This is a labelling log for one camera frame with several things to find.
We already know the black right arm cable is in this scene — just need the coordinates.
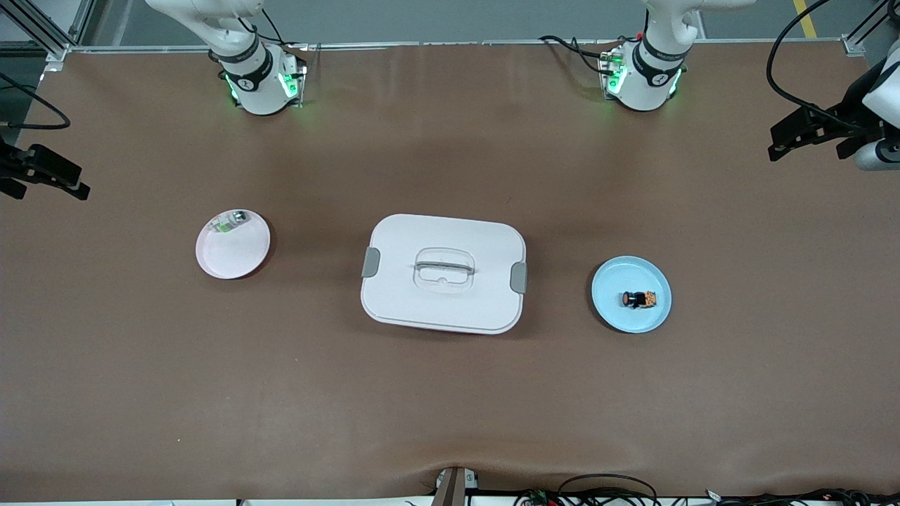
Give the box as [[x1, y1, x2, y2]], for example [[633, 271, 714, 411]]
[[0, 70, 72, 131]]

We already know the pink round plate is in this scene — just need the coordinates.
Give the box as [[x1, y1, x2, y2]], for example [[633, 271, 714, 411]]
[[195, 208, 272, 280]]

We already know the black base cable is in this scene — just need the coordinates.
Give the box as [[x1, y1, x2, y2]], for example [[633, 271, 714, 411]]
[[539, 34, 621, 75]]

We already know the black looped cable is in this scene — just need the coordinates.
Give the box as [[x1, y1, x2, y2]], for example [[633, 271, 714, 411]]
[[558, 473, 660, 506]]

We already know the green push-button switch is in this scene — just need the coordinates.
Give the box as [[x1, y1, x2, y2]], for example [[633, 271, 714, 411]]
[[211, 209, 250, 234]]

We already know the light blue round plate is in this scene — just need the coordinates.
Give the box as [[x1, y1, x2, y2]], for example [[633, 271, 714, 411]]
[[591, 255, 673, 334]]

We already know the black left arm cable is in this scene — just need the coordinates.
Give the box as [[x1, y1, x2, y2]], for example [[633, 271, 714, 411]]
[[765, 0, 848, 131]]

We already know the white lidded storage box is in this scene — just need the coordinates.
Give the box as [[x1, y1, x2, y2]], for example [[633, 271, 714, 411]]
[[360, 213, 528, 335]]

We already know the metal table edge bracket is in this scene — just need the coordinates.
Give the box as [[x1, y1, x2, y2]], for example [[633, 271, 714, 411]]
[[432, 467, 480, 506]]

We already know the aluminium frame profile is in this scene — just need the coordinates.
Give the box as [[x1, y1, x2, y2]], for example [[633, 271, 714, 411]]
[[0, 0, 96, 64], [840, 0, 900, 58]]

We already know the aluminium table edge rail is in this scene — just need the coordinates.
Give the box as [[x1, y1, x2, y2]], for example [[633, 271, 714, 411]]
[[67, 39, 848, 54]]

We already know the clear lid handle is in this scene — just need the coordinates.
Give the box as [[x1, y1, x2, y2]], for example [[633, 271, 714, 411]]
[[410, 247, 477, 293]]

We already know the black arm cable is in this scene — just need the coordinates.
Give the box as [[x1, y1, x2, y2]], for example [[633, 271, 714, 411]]
[[0, 70, 72, 131], [765, 0, 848, 131]]

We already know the brown table mat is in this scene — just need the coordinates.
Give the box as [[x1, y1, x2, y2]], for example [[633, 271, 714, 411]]
[[0, 41, 900, 503]]

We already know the black cable bundle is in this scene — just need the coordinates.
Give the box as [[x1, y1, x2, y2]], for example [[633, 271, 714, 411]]
[[703, 488, 900, 506]]

